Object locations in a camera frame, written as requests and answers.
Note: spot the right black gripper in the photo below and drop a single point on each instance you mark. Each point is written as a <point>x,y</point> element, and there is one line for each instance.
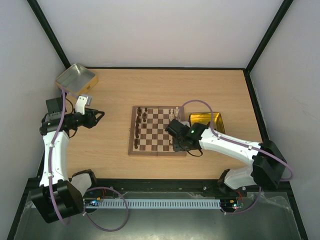
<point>178,141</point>

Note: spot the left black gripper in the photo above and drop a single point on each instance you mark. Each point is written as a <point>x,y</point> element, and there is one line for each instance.
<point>90,113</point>

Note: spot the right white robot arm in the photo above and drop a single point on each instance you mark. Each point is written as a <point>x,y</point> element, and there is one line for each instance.
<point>104,149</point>

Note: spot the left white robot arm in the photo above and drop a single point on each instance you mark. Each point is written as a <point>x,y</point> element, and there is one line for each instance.
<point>58,196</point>

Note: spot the wooden chess board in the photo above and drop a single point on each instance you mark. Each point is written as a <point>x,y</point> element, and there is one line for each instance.
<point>147,131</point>

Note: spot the gold green tin box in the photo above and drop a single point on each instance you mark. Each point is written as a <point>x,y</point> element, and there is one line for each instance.
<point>205,119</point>

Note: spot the empty silver tin lid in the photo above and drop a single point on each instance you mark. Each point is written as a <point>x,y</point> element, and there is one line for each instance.
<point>77,80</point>

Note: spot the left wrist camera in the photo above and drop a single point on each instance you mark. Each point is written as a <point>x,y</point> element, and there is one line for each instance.
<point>82,101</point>

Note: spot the black aluminium frame rail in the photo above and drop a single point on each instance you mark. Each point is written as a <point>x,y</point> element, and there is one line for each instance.
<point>205,187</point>

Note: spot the white slotted cable duct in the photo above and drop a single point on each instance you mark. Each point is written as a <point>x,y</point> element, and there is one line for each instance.
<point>203,204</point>

